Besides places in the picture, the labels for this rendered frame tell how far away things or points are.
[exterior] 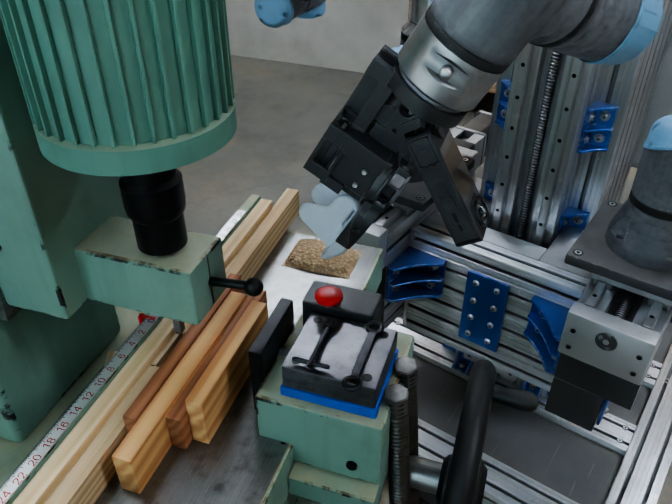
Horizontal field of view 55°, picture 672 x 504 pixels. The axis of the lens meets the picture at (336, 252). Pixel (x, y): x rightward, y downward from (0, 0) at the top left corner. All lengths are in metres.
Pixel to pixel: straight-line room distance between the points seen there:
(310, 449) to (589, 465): 1.03
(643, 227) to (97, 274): 0.83
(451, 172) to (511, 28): 0.13
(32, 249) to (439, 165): 0.40
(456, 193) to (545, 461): 1.13
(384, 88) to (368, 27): 3.56
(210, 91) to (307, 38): 3.70
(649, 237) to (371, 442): 0.65
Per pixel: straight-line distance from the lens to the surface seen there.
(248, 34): 4.43
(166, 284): 0.67
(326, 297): 0.67
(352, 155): 0.54
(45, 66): 0.55
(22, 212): 0.67
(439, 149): 0.54
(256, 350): 0.66
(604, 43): 0.56
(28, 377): 0.87
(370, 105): 0.54
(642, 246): 1.15
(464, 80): 0.50
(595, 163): 1.34
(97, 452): 0.68
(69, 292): 0.73
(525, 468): 1.59
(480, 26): 0.48
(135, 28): 0.51
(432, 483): 0.78
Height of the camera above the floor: 1.46
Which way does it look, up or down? 36 degrees down
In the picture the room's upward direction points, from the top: straight up
